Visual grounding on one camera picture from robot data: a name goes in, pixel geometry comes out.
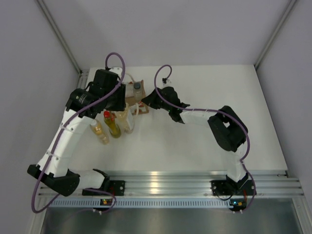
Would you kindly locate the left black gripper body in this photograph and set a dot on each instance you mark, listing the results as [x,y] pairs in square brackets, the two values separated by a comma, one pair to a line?
[115,102]

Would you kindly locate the burlap watermelon canvas bag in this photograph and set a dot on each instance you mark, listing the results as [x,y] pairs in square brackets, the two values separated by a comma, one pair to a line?
[129,97]

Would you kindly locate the grey cap clear jar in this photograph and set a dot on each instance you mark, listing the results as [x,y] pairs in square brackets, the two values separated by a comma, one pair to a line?
[137,91]

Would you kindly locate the white cap amber bottle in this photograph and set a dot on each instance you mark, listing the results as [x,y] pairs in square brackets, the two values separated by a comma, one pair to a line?
[125,119]
[98,130]

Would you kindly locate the red cap yellow bottle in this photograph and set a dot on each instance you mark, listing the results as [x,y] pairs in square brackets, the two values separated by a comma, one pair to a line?
[109,120]

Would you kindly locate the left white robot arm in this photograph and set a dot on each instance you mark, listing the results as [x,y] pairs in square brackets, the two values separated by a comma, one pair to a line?
[53,169]

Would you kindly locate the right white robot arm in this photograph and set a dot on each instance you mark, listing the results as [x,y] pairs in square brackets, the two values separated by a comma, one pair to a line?
[229,131]

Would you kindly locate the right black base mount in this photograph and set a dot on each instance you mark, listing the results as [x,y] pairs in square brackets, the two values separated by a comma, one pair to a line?
[221,190]

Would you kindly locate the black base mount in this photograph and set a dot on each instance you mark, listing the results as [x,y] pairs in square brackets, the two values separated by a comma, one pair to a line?
[221,190]
[114,187]

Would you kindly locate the white slotted cable duct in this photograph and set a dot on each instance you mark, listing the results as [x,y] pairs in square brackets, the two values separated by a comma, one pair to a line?
[143,203]

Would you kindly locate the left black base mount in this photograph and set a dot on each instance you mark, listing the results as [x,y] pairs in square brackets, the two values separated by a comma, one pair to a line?
[114,187]

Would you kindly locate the left aluminium frame post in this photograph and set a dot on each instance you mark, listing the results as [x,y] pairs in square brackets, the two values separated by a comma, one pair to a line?
[48,16]

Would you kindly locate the aluminium frame post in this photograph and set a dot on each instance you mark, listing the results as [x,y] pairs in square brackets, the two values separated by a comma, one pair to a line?
[48,16]
[281,22]

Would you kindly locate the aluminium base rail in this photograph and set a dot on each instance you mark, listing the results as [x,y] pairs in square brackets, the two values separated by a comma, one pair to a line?
[274,184]

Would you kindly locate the right aluminium frame post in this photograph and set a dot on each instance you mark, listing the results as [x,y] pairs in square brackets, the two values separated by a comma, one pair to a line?
[281,22]

